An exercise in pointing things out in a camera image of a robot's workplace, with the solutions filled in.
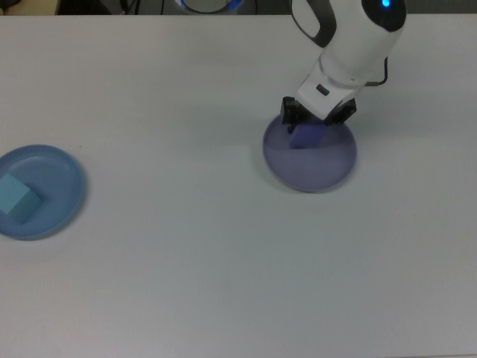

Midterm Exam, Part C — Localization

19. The purple cube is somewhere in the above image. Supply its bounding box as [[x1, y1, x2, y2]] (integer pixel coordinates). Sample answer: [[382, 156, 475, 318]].
[[289, 118, 328, 151]]

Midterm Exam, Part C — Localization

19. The light blue cube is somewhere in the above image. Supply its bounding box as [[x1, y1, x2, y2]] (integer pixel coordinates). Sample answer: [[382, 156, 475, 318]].
[[0, 172, 43, 226]]

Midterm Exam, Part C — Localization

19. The purple plate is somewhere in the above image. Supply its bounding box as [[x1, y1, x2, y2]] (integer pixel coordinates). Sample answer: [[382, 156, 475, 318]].
[[262, 113, 358, 194]]

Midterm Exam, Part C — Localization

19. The blue plate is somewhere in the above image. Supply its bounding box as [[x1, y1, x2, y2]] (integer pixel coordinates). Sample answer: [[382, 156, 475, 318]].
[[0, 144, 88, 241]]

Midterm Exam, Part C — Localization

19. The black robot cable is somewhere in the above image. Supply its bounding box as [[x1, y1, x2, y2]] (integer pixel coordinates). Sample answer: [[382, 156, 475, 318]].
[[366, 55, 390, 88]]

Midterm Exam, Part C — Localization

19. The white robot base blue ring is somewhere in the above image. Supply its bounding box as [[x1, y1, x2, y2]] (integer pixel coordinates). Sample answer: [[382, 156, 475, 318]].
[[172, 0, 244, 14]]

